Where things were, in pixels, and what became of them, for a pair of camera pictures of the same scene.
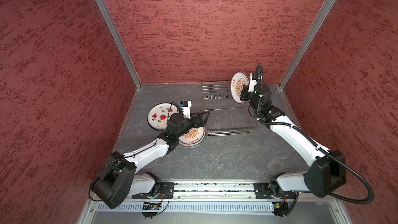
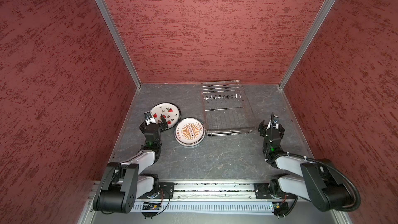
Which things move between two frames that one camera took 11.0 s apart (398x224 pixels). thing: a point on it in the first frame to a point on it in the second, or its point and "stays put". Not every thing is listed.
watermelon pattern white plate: [159, 114] stays put
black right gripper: [244, 93] to [261, 128]
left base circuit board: [150, 210] stays put
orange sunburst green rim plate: [238, 79] to [189, 132]
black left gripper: [202, 122] to [163, 124]
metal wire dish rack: [227, 117] stays put
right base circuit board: [280, 209] stays put
